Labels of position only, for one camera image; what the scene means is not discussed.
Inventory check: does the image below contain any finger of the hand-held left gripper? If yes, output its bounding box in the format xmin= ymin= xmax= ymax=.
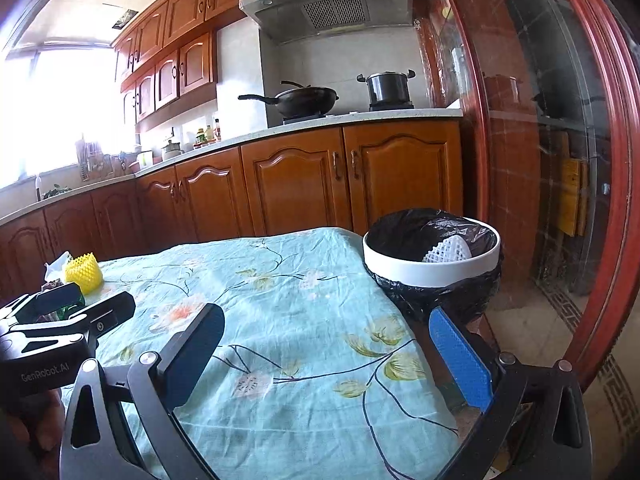
xmin=0 ymin=291 xmax=137 ymax=349
xmin=0 ymin=282 xmax=84 ymax=329

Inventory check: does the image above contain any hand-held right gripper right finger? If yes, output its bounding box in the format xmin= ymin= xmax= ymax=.
xmin=428 ymin=306 xmax=594 ymax=480

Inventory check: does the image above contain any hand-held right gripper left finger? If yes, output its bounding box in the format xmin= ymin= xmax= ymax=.
xmin=59 ymin=303 xmax=226 ymax=480

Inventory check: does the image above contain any dark green wrapper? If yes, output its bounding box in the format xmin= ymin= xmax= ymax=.
xmin=35 ymin=285 xmax=86 ymax=323

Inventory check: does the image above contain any black plastic bin liner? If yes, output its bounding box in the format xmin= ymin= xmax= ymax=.
xmin=364 ymin=208 xmax=503 ymax=326

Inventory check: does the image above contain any white round trash bin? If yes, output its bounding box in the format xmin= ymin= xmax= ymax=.
xmin=362 ymin=217 xmax=502 ymax=291

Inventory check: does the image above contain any white foam fruit net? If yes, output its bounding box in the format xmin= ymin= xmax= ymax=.
xmin=422 ymin=237 xmax=473 ymax=263

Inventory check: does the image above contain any person's left hand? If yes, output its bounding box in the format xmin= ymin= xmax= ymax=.
xmin=5 ymin=387 xmax=68 ymax=455

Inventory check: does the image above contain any yellow foam fruit net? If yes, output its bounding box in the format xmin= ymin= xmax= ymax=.
xmin=65 ymin=253 xmax=104 ymax=295

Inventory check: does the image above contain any white plastic bag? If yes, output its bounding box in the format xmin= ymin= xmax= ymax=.
xmin=44 ymin=251 xmax=76 ymax=283

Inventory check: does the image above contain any teal floral tablecloth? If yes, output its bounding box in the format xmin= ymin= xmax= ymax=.
xmin=55 ymin=227 xmax=461 ymax=480

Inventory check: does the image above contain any utensil rack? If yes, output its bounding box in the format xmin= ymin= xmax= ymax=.
xmin=75 ymin=137 xmax=113 ymax=181

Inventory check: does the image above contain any grey appliance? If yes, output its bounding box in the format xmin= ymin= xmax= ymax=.
xmin=582 ymin=120 xmax=618 ymax=301

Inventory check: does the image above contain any wooden base cabinet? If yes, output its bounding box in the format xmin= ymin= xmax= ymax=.
xmin=0 ymin=120 xmax=463 ymax=301

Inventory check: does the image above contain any wooden folding chair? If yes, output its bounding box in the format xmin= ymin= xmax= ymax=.
xmin=555 ymin=132 xmax=591 ymax=238

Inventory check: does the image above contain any kitchen window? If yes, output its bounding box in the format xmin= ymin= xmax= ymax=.
xmin=0 ymin=45 xmax=118 ymax=191

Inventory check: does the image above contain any red-framed glass door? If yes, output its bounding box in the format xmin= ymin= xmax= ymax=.
xmin=425 ymin=0 xmax=640 ymax=391

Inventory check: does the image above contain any white speckled countertop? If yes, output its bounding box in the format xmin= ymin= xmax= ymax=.
xmin=0 ymin=107 xmax=463 ymax=223

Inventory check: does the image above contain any black wok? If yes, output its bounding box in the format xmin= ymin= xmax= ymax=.
xmin=238 ymin=81 xmax=340 ymax=119

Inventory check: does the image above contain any black stockpot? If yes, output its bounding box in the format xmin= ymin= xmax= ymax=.
xmin=357 ymin=69 xmax=417 ymax=106

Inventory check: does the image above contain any steel range hood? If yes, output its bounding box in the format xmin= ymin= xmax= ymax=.
xmin=239 ymin=0 xmax=415 ymax=43

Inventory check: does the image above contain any wooden wall cabinet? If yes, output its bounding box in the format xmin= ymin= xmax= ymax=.
xmin=112 ymin=0 xmax=416 ymax=126

